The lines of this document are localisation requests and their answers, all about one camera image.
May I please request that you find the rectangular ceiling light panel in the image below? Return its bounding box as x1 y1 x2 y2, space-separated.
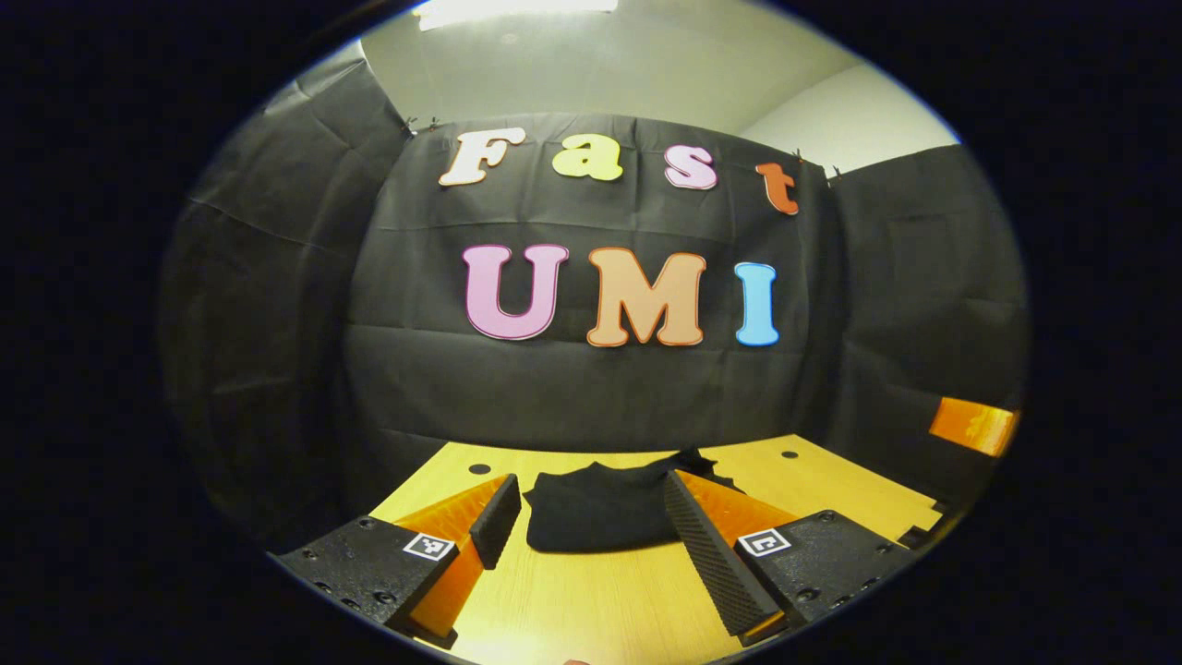
416 0 620 30

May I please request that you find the black backdrop cloth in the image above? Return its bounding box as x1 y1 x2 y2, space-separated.
157 60 1031 548

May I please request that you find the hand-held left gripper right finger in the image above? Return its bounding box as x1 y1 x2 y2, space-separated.
665 469 915 646

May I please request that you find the black garment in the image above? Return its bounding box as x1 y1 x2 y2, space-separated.
524 447 745 554

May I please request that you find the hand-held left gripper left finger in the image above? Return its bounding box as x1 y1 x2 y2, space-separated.
272 474 523 649

